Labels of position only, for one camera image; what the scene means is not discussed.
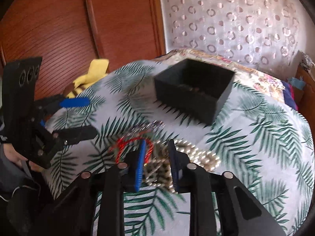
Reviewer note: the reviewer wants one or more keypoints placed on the yellow plush toy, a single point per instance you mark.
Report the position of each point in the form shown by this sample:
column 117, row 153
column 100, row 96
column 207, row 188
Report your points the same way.
column 96, row 71

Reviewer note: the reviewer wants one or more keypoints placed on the palm leaf bed sheet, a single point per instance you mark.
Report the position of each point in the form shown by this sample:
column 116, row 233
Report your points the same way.
column 266, row 144

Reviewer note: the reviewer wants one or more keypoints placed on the silver crystal hairpin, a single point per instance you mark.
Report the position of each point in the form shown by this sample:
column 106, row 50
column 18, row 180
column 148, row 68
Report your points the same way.
column 144, row 127

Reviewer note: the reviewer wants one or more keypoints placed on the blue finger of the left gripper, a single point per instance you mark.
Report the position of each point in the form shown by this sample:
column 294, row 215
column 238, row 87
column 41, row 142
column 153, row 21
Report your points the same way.
column 76, row 134
column 74, row 102

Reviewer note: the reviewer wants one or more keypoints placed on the red cord jade bangle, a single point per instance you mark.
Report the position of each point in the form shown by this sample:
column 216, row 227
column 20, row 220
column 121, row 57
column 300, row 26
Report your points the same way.
column 124, row 145

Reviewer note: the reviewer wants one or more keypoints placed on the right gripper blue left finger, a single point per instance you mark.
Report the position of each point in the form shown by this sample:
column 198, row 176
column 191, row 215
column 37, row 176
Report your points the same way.
column 138, row 165

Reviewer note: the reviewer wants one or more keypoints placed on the wooden side cabinet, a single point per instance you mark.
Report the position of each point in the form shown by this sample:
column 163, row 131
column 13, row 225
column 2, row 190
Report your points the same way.
column 306, row 104

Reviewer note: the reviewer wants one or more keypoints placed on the floral quilt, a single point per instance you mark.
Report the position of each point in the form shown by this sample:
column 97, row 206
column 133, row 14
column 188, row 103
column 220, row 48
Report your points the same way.
column 249, row 77

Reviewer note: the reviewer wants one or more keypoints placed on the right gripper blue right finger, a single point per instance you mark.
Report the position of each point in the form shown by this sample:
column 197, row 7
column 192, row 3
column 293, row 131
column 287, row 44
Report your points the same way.
column 176, row 166

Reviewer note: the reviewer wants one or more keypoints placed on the black square jewelry box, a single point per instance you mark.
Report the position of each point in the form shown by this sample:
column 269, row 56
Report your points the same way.
column 195, row 88

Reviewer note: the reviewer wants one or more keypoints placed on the person's left hand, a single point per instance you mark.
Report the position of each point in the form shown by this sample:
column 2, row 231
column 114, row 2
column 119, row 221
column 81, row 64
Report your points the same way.
column 17, row 158

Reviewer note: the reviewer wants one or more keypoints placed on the sheer circle pattern curtain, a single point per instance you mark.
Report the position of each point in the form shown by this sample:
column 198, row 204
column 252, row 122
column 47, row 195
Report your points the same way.
column 260, row 34

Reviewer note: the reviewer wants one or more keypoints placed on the dark blue blanket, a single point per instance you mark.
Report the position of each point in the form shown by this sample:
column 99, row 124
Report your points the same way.
column 288, row 93

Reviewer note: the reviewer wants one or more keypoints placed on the wooden wardrobe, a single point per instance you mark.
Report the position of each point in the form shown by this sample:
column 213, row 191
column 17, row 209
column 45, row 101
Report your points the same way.
column 69, row 34

